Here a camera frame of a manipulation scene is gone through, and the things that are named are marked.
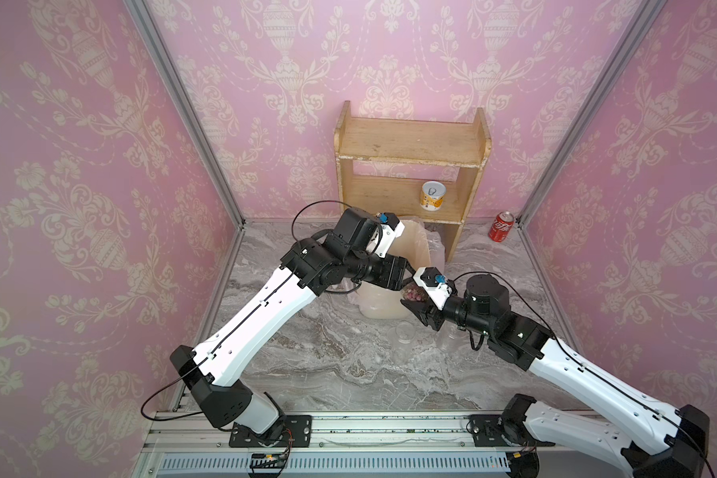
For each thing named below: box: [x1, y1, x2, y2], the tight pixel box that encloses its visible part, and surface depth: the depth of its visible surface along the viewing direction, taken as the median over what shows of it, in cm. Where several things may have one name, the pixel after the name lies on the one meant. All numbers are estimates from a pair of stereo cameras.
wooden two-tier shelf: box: [334, 100, 492, 262], surface depth 89 cm
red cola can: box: [487, 211, 515, 243], surface depth 111 cm
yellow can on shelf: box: [420, 180, 447, 213], surface depth 94 cm
